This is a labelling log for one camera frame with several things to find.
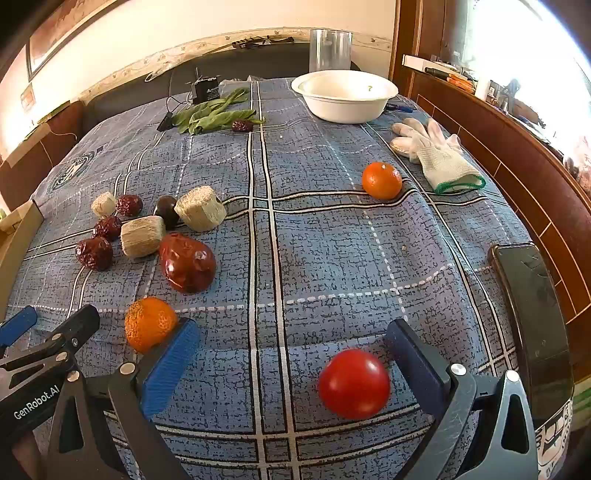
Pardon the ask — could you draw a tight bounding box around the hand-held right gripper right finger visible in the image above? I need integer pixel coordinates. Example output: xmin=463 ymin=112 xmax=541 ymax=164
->
xmin=384 ymin=318 xmax=541 ymax=480

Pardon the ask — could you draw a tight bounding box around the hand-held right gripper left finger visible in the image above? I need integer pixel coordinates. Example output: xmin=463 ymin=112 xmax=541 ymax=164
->
xmin=46 ymin=318 xmax=201 ymax=480

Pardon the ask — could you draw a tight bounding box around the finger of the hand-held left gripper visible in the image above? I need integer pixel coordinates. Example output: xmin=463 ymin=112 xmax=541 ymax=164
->
xmin=0 ymin=305 xmax=38 ymax=350
xmin=0 ymin=305 xmax=101 ymax=384

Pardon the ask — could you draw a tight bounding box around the orange mandarin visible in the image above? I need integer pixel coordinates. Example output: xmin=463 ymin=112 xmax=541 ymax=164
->
xmin=361 ymin=161 xmax=403 ymax=200
xmin=124 ymin=297 xmax=179 ymax=354

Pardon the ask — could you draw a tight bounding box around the red tomato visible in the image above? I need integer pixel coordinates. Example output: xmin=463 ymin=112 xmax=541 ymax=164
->
xmin=318 ymin=349 xmax=392 ymax=420

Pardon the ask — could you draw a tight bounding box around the cardboard tray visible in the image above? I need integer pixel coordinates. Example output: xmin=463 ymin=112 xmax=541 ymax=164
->
xmin=0 ymin=199 xmax=44 ymax=319

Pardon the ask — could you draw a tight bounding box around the large red jujube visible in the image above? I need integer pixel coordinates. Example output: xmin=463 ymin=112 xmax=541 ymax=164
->
xmin=159 ymin=232 xmax=217 ymax=294

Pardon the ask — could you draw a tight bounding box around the white lump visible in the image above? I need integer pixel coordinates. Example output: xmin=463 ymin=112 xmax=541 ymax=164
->
xmin=91 ymin=192 xmax=117 ymax=219
xmin=121 ymin=216 xmax=166 ymax=257
xmin=174 ymin=185 xmax=227 ymax=232

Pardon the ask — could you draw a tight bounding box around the black smartphone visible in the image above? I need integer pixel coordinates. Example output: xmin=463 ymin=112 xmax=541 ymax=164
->
xmin=488 ymin=243 xmax=574 ymax=416

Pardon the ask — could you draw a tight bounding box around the dark purple plum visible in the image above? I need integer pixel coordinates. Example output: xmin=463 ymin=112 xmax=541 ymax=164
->
xmin=154 ymin=196 xmax=181 ymax=230

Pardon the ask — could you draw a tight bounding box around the white work glove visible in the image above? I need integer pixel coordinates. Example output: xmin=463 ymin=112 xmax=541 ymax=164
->
xmin=390 ymin=117 xmax=486 ymax=193

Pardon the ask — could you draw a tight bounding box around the wooden sideboard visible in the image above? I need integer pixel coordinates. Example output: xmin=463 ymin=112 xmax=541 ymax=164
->
xmin=409 ymin=69 xmax=591 ymax=384

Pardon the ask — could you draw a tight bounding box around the green leafy vegetable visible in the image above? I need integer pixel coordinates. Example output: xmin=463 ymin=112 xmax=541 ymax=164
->
xmin=172 ymin=88 xmax=266 ymax=136

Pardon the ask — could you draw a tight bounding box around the small black device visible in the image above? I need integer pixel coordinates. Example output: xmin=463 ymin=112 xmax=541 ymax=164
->
xmin=187 ymin=68 xmax=220 ymax=104

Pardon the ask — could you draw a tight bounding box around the white bowl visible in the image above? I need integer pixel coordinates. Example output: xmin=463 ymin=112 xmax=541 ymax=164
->
xmin=291 ymin=70 xmax=399 ymax=123

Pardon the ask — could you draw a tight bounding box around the white flat box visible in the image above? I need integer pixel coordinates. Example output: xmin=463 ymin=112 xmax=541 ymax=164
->
xmin=402 ymin=54 xmax=444 ymax=72

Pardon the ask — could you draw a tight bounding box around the clear glass jar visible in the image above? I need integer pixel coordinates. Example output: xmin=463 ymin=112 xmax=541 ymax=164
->
xmin=309 ymin=28 xmax=352 ymax=75

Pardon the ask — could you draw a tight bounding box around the dark tool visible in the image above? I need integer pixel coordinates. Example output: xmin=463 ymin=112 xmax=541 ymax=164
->
xmin=231 ymin=36 xmax=296 ymax=49

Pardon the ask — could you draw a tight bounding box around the framed wall picture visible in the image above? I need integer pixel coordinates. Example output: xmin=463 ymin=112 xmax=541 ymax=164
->
xmin=28 ymin=0 xmax=130 ymax=81

